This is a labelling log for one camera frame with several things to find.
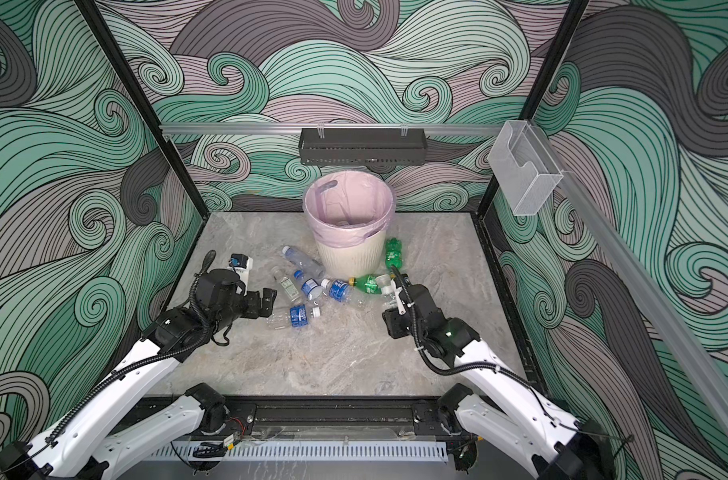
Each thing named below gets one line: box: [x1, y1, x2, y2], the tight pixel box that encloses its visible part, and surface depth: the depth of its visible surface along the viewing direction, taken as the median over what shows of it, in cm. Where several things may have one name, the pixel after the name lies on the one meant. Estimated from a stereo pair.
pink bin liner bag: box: [303, 170, 396, 249], surface depth 94 cm
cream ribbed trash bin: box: [318, 229, 387, 280], surface depth 92 cm
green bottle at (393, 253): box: [385, 237, 403, 270], surface depth 103 cm
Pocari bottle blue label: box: [290, 304, 308, 327], surface depth 87 cm
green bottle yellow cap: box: [348, 274, 382, 295], surface depth 96 cm
